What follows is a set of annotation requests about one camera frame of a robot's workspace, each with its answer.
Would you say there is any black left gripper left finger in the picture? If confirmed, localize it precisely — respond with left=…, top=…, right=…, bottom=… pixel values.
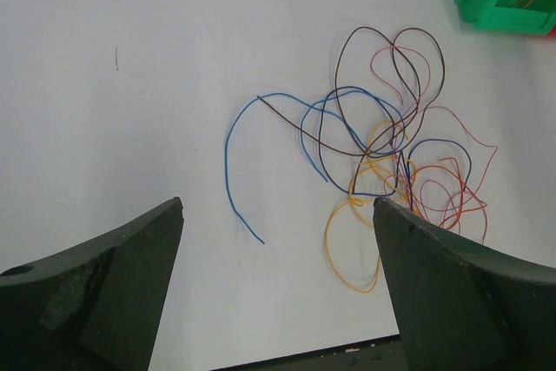
left=1, top=197, right=183, bottom=370

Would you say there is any yellow wire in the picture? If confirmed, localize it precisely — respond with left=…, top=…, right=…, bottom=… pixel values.
left=325, top=121, right=412, bottom=294

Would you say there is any pink wire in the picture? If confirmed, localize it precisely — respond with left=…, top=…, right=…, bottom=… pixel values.
left=371, top=45, right=499, bottom=233

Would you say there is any light blue wire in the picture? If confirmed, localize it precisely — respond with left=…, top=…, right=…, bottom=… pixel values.
left=224, top=89, right=409, bottom=244

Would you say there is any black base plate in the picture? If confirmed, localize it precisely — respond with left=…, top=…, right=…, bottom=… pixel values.
left=226, top=335, right=408, bottom=371

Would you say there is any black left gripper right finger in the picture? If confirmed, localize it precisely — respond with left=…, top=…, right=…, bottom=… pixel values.
left=374, top=198, right=555, bottom=370

